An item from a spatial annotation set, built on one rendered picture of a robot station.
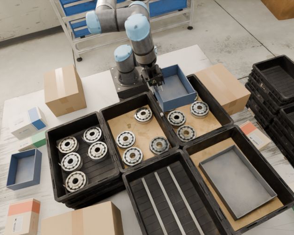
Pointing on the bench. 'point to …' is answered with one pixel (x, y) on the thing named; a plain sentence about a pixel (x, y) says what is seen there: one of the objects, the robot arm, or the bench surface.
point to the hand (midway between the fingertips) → (155, 88)
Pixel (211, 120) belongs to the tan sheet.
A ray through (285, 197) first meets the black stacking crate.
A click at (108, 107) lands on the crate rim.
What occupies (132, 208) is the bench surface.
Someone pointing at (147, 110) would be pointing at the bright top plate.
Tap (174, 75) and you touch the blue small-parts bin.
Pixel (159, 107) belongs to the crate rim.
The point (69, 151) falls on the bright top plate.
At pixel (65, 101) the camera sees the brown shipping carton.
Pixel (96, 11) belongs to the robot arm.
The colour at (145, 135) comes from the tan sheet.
